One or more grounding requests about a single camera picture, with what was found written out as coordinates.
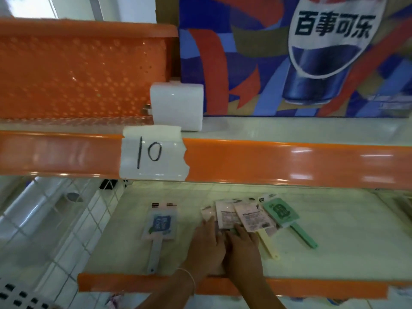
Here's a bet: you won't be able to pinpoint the person's left hand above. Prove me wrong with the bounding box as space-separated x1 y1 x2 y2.
183 216 227 283

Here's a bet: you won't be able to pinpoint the person's right hand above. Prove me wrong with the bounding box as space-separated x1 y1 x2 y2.
224 223 265 284

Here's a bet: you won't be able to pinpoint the orange edged white shelf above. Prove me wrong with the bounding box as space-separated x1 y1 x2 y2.
0 115 412 309

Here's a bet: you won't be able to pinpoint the small white paper tag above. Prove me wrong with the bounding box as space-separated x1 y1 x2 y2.
119 125 191 182

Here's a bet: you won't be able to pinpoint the white power adapter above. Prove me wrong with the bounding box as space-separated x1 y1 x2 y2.
149 82 205 132

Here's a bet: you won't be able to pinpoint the white plastic rolls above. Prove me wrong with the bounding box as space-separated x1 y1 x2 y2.
0 176 97 237

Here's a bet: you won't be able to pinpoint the blue printed drink carton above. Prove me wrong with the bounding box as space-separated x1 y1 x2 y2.
179 0 412 119

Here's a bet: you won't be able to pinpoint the orange perforated plastic basket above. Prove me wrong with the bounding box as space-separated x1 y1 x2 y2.
0 18 179 126

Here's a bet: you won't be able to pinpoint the thin white bracelet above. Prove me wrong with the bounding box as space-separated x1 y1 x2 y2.
176 268 197 296

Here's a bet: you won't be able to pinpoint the white wire mesh divider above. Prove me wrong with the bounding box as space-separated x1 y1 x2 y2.
0 176 126 309

